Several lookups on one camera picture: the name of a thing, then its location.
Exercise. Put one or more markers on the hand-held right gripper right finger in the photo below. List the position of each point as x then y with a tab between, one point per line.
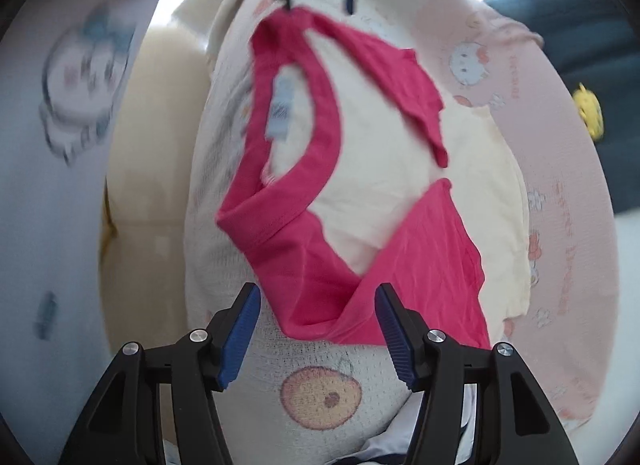
395	340

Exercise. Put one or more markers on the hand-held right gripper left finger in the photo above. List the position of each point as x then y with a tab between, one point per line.
240	337

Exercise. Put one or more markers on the white shirt with navy stripes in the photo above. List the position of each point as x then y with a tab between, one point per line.
400	435

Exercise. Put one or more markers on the cream and pink t-shirt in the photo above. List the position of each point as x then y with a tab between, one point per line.
390	170

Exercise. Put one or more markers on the pink white cat print blanket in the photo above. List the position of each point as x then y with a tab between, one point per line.
550	195

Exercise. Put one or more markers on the white cartoon print pajama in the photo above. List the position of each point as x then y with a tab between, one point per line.
50	220

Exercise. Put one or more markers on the dark navy garment yellow patch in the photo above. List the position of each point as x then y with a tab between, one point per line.
600	35

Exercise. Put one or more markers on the yellow plush toy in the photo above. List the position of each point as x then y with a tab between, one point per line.
589	110

